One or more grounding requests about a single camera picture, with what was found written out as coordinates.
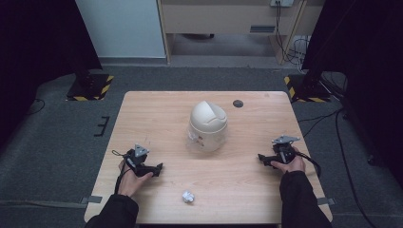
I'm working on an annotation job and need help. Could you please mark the person's left hand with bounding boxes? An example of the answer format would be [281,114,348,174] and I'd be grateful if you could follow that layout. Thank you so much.
[117,160,154,198]

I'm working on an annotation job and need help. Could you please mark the person's right hand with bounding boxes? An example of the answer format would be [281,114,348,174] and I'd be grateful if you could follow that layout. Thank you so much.
[270,145,307,174]

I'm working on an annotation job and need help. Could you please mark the white cabinet panel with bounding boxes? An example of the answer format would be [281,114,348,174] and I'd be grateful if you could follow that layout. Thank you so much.
[75,0,167,60]

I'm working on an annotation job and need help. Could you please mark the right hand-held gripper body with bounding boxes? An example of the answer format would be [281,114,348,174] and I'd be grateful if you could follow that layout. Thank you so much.
[268,135,301,167]

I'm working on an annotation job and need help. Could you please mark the right hand-held gripper cable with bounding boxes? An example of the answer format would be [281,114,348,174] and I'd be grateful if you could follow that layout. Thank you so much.
[295,150,322,179]

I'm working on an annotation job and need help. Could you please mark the hand-held gripper cable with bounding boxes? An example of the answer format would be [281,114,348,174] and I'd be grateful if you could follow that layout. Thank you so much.
[111,149,131,195]
[295,150,322,179]

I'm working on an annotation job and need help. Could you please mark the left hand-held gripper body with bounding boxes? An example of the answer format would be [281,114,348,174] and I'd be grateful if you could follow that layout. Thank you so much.
[124,143,156,178]

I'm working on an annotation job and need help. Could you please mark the black floor cable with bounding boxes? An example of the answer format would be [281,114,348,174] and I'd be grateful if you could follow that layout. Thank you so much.
[26,98,46,116]
[297,107,381,228]

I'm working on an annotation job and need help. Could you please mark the white paper ball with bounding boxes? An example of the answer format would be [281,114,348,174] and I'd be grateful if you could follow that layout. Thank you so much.
[182,189,196,204]

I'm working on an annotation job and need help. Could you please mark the beige wooden desk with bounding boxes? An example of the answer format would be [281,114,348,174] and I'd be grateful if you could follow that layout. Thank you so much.
[157,0,327,66]

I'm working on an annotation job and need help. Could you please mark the bundle of hanging cables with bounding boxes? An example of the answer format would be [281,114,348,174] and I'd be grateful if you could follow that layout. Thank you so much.
[274,0,310,66]

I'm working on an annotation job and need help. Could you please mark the left hand-held gripper cable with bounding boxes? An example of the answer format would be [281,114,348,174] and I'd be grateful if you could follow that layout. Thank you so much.
[111,149,131,195]

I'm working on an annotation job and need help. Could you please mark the black curtain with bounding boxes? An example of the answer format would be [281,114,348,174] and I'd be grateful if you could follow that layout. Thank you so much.
[0,0,103,150]
[301,0,403,188]

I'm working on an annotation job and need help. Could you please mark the white domed trash bin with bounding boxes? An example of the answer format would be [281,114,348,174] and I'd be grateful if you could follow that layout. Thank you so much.
[185,100,228,153]

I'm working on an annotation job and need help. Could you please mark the black stand base hazard striped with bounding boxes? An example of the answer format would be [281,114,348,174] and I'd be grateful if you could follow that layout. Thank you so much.
[283,74,332,104]
[66,73,115,103]

